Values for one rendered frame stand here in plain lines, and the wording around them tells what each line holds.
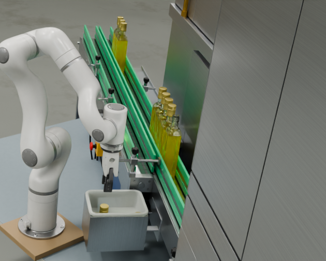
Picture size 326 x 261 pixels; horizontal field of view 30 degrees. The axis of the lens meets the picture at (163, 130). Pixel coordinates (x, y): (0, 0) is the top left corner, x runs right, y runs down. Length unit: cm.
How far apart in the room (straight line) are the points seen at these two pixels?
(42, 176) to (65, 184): 51
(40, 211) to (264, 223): 152
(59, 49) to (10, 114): 322
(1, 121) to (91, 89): 313
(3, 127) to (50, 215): 270
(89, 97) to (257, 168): 112
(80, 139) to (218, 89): 211
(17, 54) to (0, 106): 329
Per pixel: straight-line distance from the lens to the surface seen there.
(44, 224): 251
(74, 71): 216
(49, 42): 218
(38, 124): 231
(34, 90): 230
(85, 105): 211
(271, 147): 105
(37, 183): 242
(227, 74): 125
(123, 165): 256
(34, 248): 246
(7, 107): 548
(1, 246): 376
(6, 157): 312
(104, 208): 234
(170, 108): 240
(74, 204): 278
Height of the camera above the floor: 226
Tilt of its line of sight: 25 degrees down
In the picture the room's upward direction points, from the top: 9 degrees clockwise
